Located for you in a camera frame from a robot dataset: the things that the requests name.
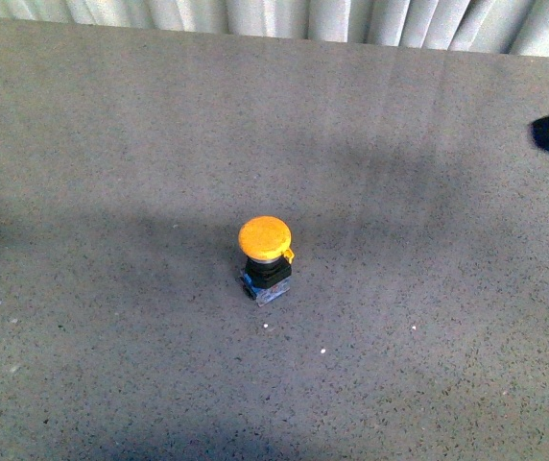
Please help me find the yellow mushroom push button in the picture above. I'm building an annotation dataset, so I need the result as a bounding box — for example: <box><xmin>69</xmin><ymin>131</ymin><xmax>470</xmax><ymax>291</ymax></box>
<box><xmin>238</xmin><ymin>215</ymin><xmax>295</xmax><ymax>306</ymax></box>

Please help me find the white pleated curtain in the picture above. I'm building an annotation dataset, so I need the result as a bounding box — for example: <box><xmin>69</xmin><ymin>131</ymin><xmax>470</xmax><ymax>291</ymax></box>
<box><xmin>0</xmin><ymin>0</ymin><xmax>549</xmax><ymax>57</ymax></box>

